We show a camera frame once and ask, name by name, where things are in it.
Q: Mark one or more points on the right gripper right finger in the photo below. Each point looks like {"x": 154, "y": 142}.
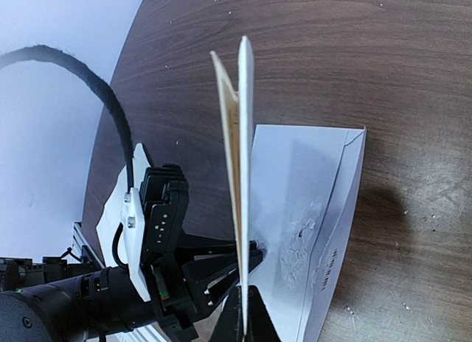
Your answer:
{"x": 260, "y": 327}

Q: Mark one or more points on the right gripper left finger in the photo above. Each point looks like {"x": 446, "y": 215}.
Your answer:
{"x": 229, "y": 326}

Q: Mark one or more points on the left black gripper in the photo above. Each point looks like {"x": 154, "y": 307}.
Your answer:
{"x": 191, "y": 276}

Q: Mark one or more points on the white envelope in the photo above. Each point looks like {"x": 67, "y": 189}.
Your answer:
{"x": 304, "y": 188}

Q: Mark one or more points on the white letter paper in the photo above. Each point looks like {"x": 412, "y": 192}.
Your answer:
{"x": 236, "y": 108}

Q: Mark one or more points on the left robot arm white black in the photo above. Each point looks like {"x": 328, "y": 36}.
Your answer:
{"x": 56, "y": 301}

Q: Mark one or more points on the white paper sheet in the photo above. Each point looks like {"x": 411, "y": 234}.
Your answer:
{"x": 114, "y": 213}

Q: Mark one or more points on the front aluminium rail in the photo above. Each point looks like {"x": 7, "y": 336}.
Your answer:
{"x": 108, "y": 301}

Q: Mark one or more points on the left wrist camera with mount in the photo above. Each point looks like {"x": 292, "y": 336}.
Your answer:
{"x": 152, "y": 216}

